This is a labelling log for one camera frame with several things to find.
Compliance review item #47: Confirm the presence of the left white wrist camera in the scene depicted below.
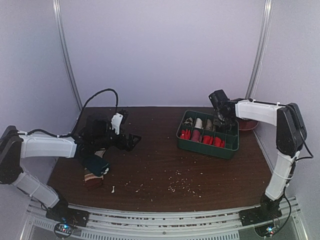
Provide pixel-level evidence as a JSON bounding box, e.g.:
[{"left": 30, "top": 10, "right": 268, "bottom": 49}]
[{"left": 111, "top": 113, "right": 124, "bottom": 135}]

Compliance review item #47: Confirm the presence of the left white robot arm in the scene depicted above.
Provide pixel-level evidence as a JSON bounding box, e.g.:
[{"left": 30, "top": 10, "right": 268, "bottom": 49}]
[{"left": 0, "top": 113, "right": 142, "bottom": 222}]

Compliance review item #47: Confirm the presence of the aluminium frame post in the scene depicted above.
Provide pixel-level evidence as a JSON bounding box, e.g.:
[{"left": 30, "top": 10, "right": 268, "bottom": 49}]
[
  {"left": 52, "top": 0, "right": 83, "bottom": 110},
  {"left": 245, "top": 0, "right": 273, "bottom": 99}
]

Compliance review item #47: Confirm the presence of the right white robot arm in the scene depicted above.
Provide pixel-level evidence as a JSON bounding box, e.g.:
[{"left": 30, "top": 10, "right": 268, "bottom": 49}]
[{"left": 208, "top": 89, "right": 314, "bottom": 202}]

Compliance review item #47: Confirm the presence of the dark teal sock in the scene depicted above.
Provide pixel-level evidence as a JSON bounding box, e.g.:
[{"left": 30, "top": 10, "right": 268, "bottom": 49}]
[{"left": 81, "top": 154, "right": 110, "bottom": 177}]

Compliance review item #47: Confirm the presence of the red zigzag rolled sock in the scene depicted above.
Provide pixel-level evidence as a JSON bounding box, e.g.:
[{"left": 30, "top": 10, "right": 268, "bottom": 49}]
[{"left": 179, "top": 129, "right": 191, "bottom": 140}]

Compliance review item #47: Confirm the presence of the cream rolled sock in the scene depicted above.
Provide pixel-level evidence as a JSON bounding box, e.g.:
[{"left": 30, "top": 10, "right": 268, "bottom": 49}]
[{"left": 194, "top": 117, "right": 203, "bottom": 129}]

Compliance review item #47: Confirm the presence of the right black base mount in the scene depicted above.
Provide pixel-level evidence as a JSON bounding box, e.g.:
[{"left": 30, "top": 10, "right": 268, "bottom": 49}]
[{"left": 239, "top": 195, "right": 282, "bottom": 238}]

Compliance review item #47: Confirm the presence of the red and beige sock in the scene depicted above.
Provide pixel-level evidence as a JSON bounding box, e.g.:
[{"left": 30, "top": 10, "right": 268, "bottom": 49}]
[{"left": 213, "top": 136, "right": 225, "bottom": 148}]

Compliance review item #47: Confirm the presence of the green divided organizer tray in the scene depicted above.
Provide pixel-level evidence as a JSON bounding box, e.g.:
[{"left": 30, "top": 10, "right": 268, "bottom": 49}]
[{"left": 176, "top": 110, "right": 239, "bottom": 160}]

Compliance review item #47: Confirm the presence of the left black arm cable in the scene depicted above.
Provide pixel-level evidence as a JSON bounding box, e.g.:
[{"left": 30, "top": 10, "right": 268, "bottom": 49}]
[{"left": 24, "top": 88, "right": 120, "bottom": 138}]

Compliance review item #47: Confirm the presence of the red round plate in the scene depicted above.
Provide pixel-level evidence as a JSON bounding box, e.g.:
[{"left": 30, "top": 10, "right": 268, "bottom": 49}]
[{"left": 238, "top": 119, "right": 259, "bottom": 131}]

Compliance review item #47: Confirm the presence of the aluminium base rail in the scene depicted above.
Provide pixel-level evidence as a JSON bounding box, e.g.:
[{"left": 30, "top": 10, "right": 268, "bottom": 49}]
[{"left": 21, "top": 197, "right": 308, "bottom": 240}]

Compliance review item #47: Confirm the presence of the black beige patterned rolled sock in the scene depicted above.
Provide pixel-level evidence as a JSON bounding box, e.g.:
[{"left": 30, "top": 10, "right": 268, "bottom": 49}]
[{"left": 183, "top": 117, "right": 194, "bottom": 127}]

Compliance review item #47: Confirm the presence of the maroon rolled sock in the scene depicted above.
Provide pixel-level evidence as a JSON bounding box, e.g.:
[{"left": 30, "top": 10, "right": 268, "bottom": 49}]
[{"left": 190, "top": 129, "right": 201, "bottom": 142}]

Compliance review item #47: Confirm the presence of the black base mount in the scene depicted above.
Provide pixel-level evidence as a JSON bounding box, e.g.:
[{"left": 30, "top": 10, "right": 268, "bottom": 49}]
[
  {"left": 239, "top": 195, "right": 282, "bottom": 238},
  {"left": 45, "top": 208, "right": 90, "bottom": 239}
]

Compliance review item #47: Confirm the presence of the tan rolled sock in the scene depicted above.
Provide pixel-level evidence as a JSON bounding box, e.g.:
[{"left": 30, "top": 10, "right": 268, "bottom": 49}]
[{"left": 204, "top": 118, "right": 214, "bottom": 132}]

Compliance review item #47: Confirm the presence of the right aluminium frame post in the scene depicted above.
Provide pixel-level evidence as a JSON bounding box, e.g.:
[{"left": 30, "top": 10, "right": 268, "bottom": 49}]
[{"left": 245, "top": 0, "right": 273, "bottom": 99}]

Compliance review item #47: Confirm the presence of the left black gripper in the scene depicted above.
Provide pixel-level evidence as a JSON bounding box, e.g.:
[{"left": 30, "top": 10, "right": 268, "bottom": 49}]
[{"left": 93, "top": 127, "right": 141, "bottom": 151}]

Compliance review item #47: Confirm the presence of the red rolled sock in tray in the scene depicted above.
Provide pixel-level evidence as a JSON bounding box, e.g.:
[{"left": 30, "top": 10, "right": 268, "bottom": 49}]
[{"left": 202, "top": 135, "right": 214, "bottom": 145}]

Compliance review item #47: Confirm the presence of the left aluminium frame post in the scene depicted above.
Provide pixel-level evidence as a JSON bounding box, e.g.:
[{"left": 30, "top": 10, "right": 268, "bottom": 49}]
[{"left": 52, "top": 0, "right": 83, "bottom": 110}]

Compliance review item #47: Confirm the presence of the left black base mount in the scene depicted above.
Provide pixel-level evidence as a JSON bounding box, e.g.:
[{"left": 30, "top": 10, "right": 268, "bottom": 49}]
[{"left": 45, "top": 208, "right": 90, "bottom": 239}]

